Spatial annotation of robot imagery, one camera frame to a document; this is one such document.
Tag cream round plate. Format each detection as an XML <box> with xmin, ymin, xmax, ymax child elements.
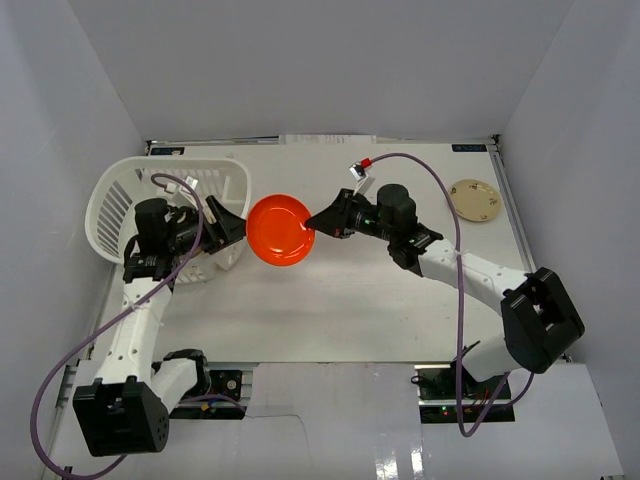
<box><xmin>449</xmin><ymin>179</ymin><xmax>503</xmax><ymax>223</ymax></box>

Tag orange round plate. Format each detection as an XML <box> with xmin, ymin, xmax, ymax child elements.
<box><xmin>246</xmin><ymin>194</ymin><xmax>315</xmax><ymax>267</ymax></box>

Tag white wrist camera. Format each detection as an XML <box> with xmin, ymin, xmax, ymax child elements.
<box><xmin>349</xmin><ymin>158</ymin><xmax>375</xmax><ymax>196</ymax></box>
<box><xmin>162</xmin><ymin>175</ymin><xmax>199</xmax><ymax>197</ymax></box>

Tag white plastic basket bin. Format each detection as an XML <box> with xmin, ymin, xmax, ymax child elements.
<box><xmin>85</xmin><ymin>155</ymin><xmax>252</xmax><ymax>285</ymax></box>

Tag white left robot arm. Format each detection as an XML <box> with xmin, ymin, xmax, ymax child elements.
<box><xmin>72</xmin><ymin>196</ymin><xmax>246</xmax><ymax>457</ymax></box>

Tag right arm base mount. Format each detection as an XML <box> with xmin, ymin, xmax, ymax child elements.
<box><xmin>412</xmin><ymin>342</ymin><xmax>516</xmax><ymax>424</ymax></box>

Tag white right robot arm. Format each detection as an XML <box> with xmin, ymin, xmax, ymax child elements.
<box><xmin>305</xmin><ymin>184</ymin><xmax>585</xmax><ymax>399</ymax></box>

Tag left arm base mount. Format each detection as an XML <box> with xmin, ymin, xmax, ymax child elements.
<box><xmin>170</xmin><ymin>369</ymin><xmax>253</xmax><ymax>420</ymax></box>

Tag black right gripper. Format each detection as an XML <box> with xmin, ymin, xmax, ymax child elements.
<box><xmin>305</xmin><ymin>190</ymin><xmax>395</xmax><ymax>244</ymax></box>

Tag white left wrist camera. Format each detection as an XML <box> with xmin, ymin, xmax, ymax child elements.
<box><xmin>162</xmin><ymin>175</ymin><xmax>199</xmax><ymax>197</ymax></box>

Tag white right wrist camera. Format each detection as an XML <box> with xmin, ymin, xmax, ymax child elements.
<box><xmin>349</xmin><ymin>158</ymin><xmax>375</xmax><ymax>196</ymax></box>

